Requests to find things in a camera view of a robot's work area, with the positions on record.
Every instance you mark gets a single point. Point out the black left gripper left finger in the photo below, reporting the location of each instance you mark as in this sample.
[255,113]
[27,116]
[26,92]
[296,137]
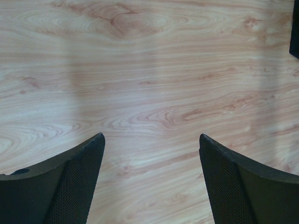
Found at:
[58,190]

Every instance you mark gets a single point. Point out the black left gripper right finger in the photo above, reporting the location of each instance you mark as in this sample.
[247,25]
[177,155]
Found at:
[244,191]

